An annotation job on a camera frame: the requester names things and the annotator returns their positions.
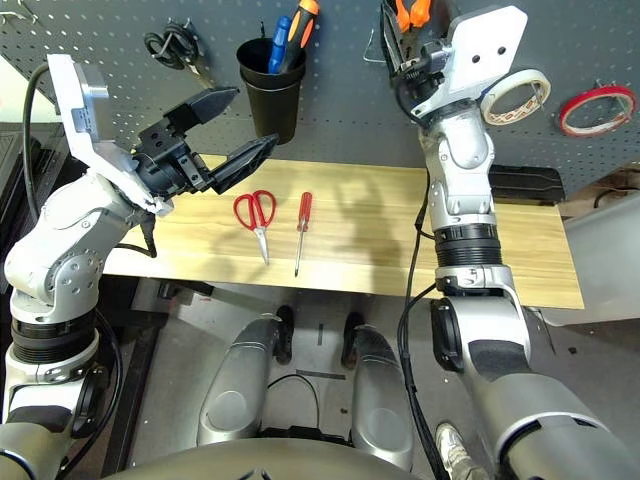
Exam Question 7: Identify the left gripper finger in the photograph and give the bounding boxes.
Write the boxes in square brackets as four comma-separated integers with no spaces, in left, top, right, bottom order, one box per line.
[208,133,280,195]
[164,86,240,139]

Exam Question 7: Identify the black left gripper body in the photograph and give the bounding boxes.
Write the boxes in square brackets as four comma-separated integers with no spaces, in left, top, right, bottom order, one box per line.
[132,107,221,196]

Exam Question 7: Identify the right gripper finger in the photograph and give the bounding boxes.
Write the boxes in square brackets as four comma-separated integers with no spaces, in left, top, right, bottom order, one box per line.
[380,2,406,76]

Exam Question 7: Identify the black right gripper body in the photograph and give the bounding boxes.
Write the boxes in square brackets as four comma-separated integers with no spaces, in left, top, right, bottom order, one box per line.
[396,42,451,101]

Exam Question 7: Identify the orange black needle-nose pliers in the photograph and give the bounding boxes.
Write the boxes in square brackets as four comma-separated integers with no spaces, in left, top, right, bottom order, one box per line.
[393,0,434,64]

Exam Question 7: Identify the red-handled screwdriver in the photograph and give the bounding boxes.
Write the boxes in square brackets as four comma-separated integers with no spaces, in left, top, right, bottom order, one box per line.
[293,191,314,278]

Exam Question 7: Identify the red tape roll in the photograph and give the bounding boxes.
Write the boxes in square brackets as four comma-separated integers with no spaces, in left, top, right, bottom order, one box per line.
[558,84,637,139]

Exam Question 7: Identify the grey metal pegboard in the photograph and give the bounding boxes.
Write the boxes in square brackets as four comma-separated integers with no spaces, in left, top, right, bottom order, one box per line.
[0,0,640,196]

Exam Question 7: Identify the metal pegboard hook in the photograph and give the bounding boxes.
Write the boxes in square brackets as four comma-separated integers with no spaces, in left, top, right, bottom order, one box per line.
[594,78,639,121]
[529,82,551,114]

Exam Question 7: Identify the black plastic cup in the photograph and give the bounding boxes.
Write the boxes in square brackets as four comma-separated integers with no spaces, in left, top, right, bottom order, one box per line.
[236,37,307,94]
[239,69,306,146]

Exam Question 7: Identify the white tape roll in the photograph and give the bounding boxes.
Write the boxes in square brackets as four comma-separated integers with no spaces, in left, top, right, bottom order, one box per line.
[479,68,552,127]

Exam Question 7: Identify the orange black screwdriver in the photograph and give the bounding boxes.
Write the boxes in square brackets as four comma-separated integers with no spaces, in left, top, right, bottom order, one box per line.
[279,0,320,74]

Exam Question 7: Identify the black tool case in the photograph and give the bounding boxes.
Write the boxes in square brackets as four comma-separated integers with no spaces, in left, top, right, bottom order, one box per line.
[487,163,565,206]

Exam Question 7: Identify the silver left robot leg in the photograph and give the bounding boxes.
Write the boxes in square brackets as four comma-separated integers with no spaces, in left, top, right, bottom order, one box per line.
[196,305,296,448]

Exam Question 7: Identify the silver robot leg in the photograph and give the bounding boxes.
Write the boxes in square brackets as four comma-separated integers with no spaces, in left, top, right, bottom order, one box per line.
[196,305,296,448]
[341,312,415,471]

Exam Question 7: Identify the silver right robot leg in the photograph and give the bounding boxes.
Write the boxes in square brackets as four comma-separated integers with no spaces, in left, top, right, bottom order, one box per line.
[341,312,415,471]

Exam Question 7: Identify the grey robot torso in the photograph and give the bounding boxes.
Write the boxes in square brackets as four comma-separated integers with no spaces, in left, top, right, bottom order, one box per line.
[102,438,426,480]

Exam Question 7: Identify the bystander white sneaker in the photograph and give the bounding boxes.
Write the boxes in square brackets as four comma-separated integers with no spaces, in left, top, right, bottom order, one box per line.
[434,422,474,479]

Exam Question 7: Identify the bystander khaki trouser leg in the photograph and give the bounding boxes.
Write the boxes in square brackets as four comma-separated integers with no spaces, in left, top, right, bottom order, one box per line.
[452,449,494,480]

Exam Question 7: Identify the wire pliers holder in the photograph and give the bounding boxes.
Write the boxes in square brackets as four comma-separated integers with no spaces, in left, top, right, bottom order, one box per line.
[363,28,389,65]

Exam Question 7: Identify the red-handled scissors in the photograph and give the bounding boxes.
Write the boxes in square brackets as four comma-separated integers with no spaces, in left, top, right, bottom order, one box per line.
[232,189,277,266]

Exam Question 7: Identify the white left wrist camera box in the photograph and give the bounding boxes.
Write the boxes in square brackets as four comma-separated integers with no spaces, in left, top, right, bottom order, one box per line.
[46,53,174,217]

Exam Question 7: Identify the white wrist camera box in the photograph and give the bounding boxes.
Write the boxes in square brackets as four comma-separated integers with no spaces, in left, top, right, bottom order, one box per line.
[46,53,174,217]
[444,5,529,96]

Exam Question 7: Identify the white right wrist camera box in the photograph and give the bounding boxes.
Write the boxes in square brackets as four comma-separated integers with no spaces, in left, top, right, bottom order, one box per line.
[444,5,529,96]

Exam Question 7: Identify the black-handled scissors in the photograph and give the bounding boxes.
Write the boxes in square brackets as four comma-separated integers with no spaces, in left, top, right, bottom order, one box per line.
[143,18,214,89]

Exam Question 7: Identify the blue-handled screwdriver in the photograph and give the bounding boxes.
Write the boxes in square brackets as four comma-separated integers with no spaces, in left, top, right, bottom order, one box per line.
[268,15,293,75]

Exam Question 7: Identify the black table bracket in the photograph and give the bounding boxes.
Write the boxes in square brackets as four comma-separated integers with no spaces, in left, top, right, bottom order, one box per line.
[158,280,214,301]

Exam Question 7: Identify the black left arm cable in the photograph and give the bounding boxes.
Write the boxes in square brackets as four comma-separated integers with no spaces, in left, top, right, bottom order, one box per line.
[23,62,159,259]

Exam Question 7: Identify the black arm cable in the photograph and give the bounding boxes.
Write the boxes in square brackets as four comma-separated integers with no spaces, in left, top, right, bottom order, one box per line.
[23,62,159,259]
[394,74,454,480]

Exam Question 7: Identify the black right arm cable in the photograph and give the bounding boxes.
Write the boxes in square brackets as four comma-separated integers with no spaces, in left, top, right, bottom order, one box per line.
[394,74,454,480]

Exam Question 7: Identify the black floor cable loop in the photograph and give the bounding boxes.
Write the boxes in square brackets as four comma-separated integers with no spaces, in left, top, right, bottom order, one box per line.
[267,374,321,431]

